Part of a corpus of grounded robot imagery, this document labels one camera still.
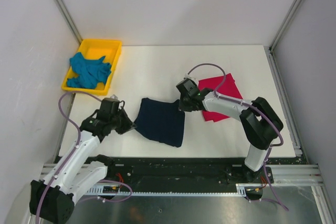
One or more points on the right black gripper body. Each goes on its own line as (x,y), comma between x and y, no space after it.
(185,105)

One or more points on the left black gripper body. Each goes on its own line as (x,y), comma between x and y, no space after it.
(120,122)

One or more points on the navy blue t-shirt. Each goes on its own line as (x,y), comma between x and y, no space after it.
(162,122)

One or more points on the magenta t-shirt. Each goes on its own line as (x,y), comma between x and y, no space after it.
(228,88)

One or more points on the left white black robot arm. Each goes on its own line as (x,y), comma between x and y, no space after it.
(54,197)

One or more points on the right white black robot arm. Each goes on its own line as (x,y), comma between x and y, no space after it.
(260,122)

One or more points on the teal crumpled t-shirt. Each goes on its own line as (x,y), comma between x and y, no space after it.
(89,72)

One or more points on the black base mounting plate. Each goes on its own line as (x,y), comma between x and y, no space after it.
(228,169)

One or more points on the right aluminium frame post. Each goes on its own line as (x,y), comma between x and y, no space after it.
(290,15)

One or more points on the aluminium frame post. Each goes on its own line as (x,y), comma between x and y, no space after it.
(290,15)
(69,20)

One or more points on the slotted grey cable duct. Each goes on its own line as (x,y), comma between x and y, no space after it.
(239,190)

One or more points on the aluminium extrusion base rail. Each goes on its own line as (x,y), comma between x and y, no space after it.
(296,175)

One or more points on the left aluminium frame post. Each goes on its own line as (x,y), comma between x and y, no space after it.
(69,20)

